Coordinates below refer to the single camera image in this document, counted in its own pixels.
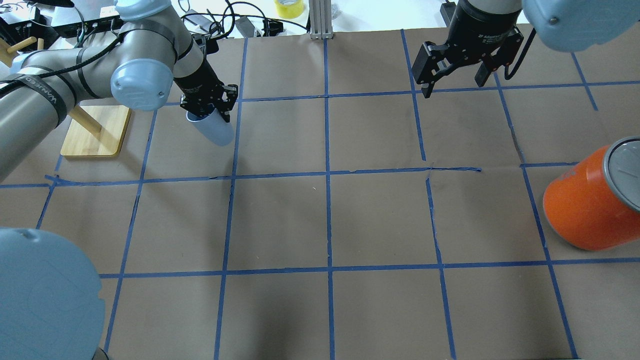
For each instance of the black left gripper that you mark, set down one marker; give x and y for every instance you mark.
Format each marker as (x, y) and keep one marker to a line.
(196, 78)

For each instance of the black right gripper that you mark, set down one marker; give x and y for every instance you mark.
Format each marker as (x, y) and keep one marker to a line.
(474, 30)

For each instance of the light blue plastic cup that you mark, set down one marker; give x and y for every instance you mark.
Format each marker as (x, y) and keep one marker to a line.
(213, 127)

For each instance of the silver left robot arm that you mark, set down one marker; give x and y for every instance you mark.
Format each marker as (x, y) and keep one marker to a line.
(50, 303)

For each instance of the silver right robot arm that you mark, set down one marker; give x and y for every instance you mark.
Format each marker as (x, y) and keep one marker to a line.
(567, 26)

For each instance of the yellow tape roll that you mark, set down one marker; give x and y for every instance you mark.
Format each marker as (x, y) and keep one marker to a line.
(289, 9)

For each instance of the orange robot joint cover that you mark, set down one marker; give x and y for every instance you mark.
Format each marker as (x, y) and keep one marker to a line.
(596, 205)

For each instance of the aluminium frame post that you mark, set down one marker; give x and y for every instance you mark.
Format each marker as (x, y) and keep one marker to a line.
(321, 21)

